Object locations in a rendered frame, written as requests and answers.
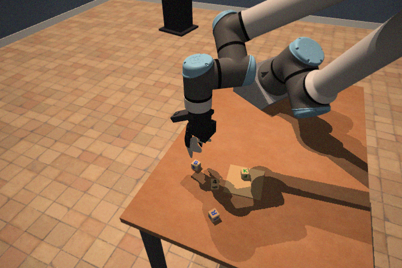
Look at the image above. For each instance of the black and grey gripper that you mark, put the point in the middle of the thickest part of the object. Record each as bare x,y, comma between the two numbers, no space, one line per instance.
203,127

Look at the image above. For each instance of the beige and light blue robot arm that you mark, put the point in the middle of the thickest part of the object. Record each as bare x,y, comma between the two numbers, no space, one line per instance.
295,70

